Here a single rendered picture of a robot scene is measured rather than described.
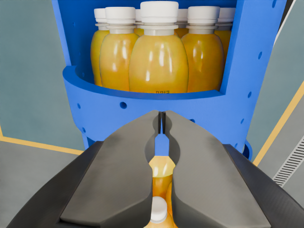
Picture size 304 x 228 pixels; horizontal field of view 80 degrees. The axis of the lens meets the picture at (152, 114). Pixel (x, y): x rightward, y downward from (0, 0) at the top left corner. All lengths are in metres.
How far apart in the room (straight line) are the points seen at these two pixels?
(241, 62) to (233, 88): 0.02
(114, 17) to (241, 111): 0.19
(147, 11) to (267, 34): 0.11
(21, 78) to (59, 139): 0.63
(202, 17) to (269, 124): 1.66
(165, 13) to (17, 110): 1.89
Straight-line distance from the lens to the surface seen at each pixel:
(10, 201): 3.06
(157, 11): 0.20
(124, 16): 0.26
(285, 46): 1.64
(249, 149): 1.08
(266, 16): 0.20
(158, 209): 0.37
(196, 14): 0.25
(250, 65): 0.20
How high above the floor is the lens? 1.38
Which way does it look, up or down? 61 degrees down
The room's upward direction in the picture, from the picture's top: 174 degrees counter-clockwise
